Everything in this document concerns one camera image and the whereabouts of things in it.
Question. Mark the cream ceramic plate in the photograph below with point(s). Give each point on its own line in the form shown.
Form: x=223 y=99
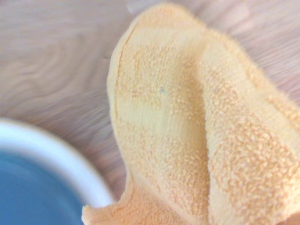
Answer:
x=70 y=150

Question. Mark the orange terry towel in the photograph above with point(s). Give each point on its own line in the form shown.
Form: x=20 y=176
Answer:
x=175 y=117

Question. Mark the dark blue plate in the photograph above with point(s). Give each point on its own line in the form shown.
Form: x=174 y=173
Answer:
x=35 y=194

